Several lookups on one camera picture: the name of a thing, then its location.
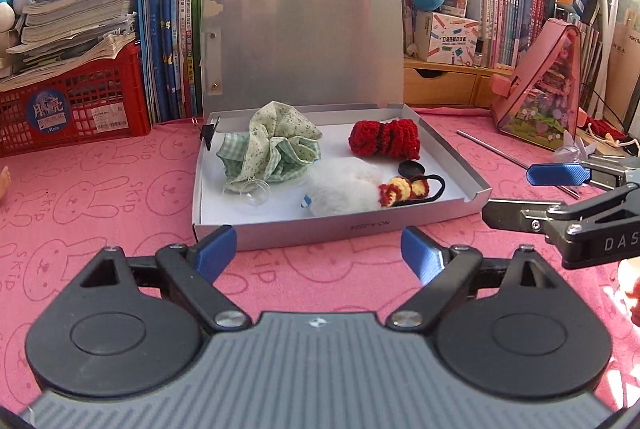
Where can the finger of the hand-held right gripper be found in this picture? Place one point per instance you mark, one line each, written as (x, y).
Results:
(557, 174)
(515, 215)

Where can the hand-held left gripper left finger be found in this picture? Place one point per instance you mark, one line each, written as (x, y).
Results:
(217, 250)

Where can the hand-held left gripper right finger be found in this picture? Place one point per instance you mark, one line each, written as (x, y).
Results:
(421, 255)

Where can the white fluffy pompom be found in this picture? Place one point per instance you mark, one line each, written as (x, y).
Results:
(340, 189)

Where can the red knitted scrunchie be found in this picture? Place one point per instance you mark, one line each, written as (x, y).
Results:
(385, 139)

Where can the green floral cloth pouch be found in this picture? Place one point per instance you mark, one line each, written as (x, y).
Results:
(272, 139)

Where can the silver cardboard box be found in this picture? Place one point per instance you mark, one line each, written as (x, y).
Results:
(305, 54)

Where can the person's right hand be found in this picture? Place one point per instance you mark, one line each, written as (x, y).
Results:
(632, 304)

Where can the white folded paper figure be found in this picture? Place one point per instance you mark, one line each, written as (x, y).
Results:
(572, 148)

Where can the thin metal rod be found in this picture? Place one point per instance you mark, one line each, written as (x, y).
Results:
(505, 156)

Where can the red yarn piece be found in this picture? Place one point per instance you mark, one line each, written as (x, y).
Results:
(602, 128)

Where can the clear plastic ball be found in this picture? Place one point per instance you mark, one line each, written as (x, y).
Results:
(256, 195)

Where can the pink triangular toy house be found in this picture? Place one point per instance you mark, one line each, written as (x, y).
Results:
(542, 89)

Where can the black round disc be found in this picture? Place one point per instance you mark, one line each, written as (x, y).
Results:
(410, 168)

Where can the black binder clip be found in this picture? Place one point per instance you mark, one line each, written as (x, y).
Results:
(207, 133)

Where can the pink bunny printed blanket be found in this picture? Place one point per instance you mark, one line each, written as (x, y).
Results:
(100, 199)

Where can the wooden drawer unit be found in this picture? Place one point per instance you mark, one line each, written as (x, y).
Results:
(440, 84)

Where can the white plastic stand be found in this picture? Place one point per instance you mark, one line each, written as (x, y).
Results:
(612, 34)

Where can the white colourful printed box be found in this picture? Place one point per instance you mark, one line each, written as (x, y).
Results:
(447, 38)

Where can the red plastic crate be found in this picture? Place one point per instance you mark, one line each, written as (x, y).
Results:
(80, 104)

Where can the row of blue upright books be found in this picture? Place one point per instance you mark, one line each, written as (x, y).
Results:
(167, 34)

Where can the baby doll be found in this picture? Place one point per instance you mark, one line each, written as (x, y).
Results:
(3, 184)

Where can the stack of worn books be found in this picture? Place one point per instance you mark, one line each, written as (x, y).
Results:
(75, 14)

